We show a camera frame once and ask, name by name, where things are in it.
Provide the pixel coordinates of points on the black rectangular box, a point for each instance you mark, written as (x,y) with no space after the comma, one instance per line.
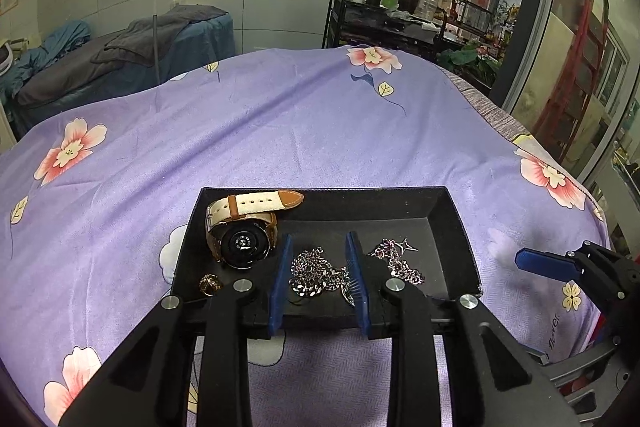
(440,232)

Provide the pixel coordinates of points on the dark blue massage bed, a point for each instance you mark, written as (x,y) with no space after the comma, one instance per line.
(200,37)

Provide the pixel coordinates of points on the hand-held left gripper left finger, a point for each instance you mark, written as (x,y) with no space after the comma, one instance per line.
(280,292)

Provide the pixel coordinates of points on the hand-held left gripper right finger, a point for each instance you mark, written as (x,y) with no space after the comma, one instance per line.
(359,287)

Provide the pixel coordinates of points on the green potted plant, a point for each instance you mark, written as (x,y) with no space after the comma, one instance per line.
(472,62)

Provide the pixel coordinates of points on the purple floral blanket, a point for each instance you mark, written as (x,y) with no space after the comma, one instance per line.
(300,122)

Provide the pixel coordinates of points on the red metal hand truck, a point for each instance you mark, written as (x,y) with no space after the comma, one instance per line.
(590,57)

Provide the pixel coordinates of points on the blue crumpled cloth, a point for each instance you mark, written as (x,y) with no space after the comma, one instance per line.
(55,47)

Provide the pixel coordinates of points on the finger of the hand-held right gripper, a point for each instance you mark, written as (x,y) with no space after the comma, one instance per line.
(545,263)

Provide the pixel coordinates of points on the black trolley cart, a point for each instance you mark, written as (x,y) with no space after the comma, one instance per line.
(380,29)

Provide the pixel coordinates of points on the grey folded blanket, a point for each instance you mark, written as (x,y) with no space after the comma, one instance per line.
(125,47)

